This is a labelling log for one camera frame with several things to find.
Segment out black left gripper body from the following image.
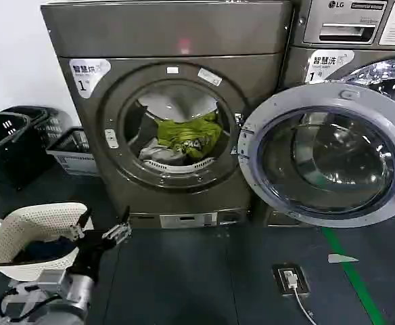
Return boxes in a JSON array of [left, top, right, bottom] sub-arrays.
[[64, 230, 119, 284]]

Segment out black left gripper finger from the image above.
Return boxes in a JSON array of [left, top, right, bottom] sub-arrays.
[[68, 207, 93, 242], [101, 205, 133, 246]]

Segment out dark blue clothes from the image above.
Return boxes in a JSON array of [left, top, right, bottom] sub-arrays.
[[18, 236, 80, 265]]

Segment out white perforated laundry basket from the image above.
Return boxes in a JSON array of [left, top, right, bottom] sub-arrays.
[[0, 202, 93, 282]]

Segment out grey plastic crate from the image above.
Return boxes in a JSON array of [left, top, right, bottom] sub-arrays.
[[45, 127, 99, 176]]

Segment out white grey garment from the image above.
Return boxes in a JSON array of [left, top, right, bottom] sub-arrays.
[[138, 144, 189, 167]]

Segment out dark grey garment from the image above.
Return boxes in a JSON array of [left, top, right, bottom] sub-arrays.
[[129, 101, 161, 150]]

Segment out black plastic laundry basket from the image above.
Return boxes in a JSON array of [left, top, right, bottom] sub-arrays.
[[1, 105, 74, 150], [0, 113, 49, 190]]

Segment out green garment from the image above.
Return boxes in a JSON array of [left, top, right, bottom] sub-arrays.
[[156, 111, 223, 159]]

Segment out metal floor socket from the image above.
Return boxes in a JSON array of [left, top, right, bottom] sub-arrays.
[[272, 263, 312, 296]]

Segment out grey dryer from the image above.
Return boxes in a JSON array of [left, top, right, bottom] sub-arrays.
[[40, 0, 295, 238]]

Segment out white paper scrap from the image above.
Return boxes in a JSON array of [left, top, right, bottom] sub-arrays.
[[327, 253, 360, 264]]

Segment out green floor tape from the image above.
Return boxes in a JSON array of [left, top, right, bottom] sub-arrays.
[[321, 227, 388, 325]]

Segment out grey washer with steel drum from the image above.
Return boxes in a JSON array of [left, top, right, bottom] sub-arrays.
[[266, 45, 395, 228]]

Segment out round glass dryer door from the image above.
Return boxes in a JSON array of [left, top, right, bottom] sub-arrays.
[[237, 83, 395, 228]]

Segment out grey machine with detergent drawer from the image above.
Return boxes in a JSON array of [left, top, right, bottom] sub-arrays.
[[290, 0, 395, 48]]

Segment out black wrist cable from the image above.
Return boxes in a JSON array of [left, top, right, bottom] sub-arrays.
[[0, 284, 63, 322]]

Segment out white plug with cable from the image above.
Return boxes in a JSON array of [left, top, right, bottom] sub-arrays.
[[283, 269, 317, 325]]

